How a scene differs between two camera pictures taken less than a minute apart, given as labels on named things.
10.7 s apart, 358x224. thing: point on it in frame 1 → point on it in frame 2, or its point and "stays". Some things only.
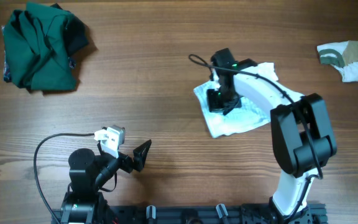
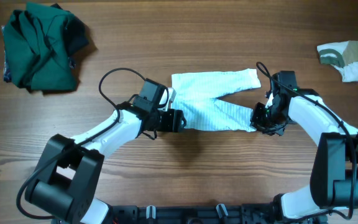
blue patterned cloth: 7,71 stays
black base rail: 199,214 stays
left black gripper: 138,156 → 173,121
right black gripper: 214,107 → 258,124
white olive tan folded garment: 348,58 stays
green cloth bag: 39,42 stays
